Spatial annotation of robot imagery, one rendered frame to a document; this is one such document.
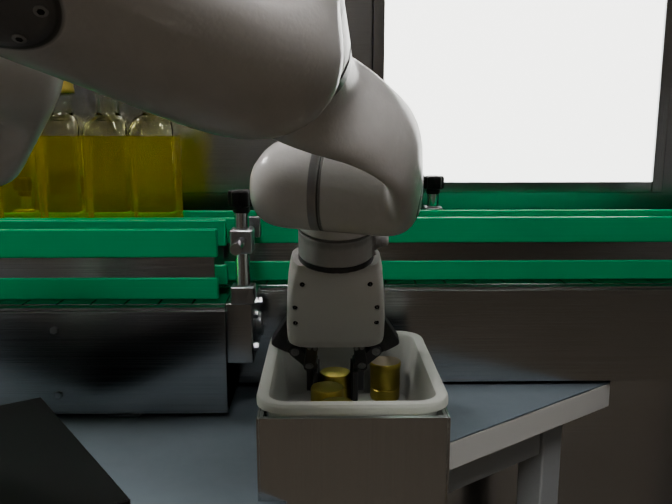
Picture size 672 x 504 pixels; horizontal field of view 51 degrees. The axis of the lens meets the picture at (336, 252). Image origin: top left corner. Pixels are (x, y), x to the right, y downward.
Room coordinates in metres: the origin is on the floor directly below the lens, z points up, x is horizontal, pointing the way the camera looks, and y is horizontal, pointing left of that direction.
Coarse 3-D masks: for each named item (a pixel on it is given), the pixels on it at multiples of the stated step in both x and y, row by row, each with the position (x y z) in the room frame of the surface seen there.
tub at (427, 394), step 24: (408, 336) 0.78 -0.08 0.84; (288, 360) 0.78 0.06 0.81; (336, 360) 0.79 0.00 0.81; (408, 360) 0.78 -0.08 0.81; (432, 360) 0.69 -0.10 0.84; (264, 384) 0.62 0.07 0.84; (288, 384) 0.78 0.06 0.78; (408, 384) 0.76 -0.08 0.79; (432, 384) 0.63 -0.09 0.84; (264, 408) 0.58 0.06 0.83; (288, 408) 0.58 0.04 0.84; (312, 408) 0.58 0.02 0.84; (336, 408) 0.58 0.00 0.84; (360, 408) 0.58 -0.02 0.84; (384, 408) 0.58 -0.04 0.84; (408, 408) 0.58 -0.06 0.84; (432, 408) 0.58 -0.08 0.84
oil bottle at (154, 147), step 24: (144, 120) 0.89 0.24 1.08; (168, 120) 0.89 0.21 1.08; (144, 144) 0.88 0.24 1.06; (168, 144) 0.88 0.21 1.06; (144, 168) 0.88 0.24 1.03; (168, 168) 0.88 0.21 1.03; (144, 192) 0.88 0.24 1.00; (168, 192) 0.88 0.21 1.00; (144, 216) 0.88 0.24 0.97; (168, 216) 0.88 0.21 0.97
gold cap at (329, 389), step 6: (318, 384) 0.69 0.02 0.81; (324, 384) 0.69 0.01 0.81; (330, 384) 0.69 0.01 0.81; (336, 384) 0.69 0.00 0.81; (312, 390) 0.68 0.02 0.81; (318, 390) 0.68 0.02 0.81; (324, 390) 0.68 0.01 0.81; (330, 390) 0.68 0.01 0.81; (336, 390) 0.68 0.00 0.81; (342, 390) 0.68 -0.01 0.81; (312, 396) 0.68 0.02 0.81; (318, 396) 0.68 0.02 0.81; (324, 396) 0.67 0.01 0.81; (330, 396) 0.67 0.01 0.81; (336, 396) 0.68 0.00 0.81; (342, 396) 0.68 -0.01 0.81
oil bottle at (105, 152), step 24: (96, 120) 0.89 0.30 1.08; (120, 120) 0.89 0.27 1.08; (96, 144) 0.88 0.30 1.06; (120, 144) 0.88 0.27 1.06; (96, 168) 0.88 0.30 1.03; (120, 168) 0.88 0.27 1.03; (96, 192) 0.88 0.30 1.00; (120, 192) 0.88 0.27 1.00; (96, 216) 0.88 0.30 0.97; (120, 216) 0.88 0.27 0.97
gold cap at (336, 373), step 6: (324, 372) 0.73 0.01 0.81; (330, 372) 0.73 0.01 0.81; (336, 372) 0.73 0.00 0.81; (342, 372) 0.73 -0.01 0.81; (348, 372) 0.73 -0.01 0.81; (324, 378) 0.72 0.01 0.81; (330, 378) 0.72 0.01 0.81; (336, 378) 0.72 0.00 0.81; (342, 378) 0.72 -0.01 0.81; (348, 378) 0.72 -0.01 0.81; (342, 384) 0.72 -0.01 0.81; (348, 384) 0.72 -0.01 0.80; (348, 390) 0.72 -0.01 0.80; (348, 396) 0.72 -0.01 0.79
